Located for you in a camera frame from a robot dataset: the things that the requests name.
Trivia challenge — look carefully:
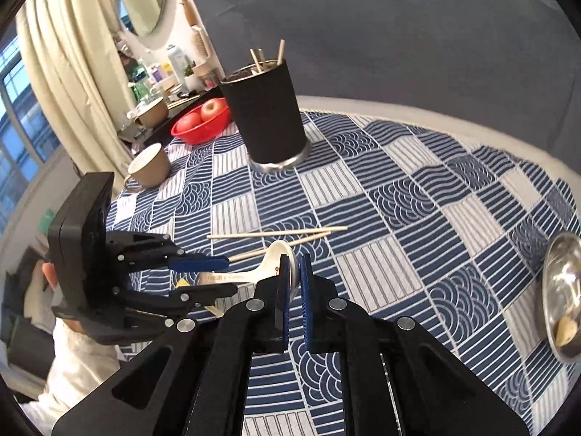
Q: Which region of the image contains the cream curtain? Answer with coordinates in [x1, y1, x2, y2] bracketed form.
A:
[16, 0, 139, 180]

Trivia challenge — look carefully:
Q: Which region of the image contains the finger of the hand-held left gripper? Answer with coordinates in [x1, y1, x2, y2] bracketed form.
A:
[115, 282, 239, 328]
[119, 249, 230, 274]

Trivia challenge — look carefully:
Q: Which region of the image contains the white ceramic spoon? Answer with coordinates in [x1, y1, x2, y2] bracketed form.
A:
[197, 241, 300, 290]

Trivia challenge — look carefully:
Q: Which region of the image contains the black cylindrical cup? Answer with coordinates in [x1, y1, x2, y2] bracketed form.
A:
[220, 60, 312, 172]

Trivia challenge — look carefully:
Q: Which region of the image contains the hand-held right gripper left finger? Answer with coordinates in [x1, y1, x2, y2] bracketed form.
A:
[51, 254, 296, 436]

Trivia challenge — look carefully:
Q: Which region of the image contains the person's left forearm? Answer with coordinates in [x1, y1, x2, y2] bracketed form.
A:
[25, 318, 130, 424]

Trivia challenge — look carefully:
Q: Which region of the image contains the small potted plant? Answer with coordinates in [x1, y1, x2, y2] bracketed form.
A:
[183, 62, 201, 92]

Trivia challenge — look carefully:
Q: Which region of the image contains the green plastic bottle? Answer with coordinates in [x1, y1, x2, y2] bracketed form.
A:
[129, 66, 151, 104]

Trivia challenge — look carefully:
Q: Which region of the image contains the grey backdrop cloth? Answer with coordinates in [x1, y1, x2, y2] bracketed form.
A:
[180, 0, 581, 157]

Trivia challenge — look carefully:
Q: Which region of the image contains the stainless steel bowl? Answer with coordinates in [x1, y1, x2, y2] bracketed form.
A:
[541, 231, 581, 365]

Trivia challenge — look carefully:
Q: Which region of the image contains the white spray bottle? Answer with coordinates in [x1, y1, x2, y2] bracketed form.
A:
[166, 45, 187, 83]

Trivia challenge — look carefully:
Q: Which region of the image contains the window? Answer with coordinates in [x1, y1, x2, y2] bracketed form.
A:
[0, 32, 62, 230]

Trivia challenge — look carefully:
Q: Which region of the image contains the wooden hanging brush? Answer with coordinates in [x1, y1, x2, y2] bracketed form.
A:
[192, 27, 212, 58]
[179, 0, 201, 27]

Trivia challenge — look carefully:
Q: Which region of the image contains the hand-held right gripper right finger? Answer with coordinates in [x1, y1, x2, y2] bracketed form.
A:
[297, 253, 532, 436]

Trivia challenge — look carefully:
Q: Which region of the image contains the red plastic basket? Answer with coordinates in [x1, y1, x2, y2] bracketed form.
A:
[171, 99, 232, 145]

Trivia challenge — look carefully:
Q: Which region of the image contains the beige ceramic mug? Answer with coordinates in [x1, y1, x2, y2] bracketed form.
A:
[122, 142, 172, 191]
[134, 97, 170, 128]

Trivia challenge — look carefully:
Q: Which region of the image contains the person's left hand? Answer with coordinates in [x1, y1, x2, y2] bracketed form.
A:
[41, 261, 62, 292]

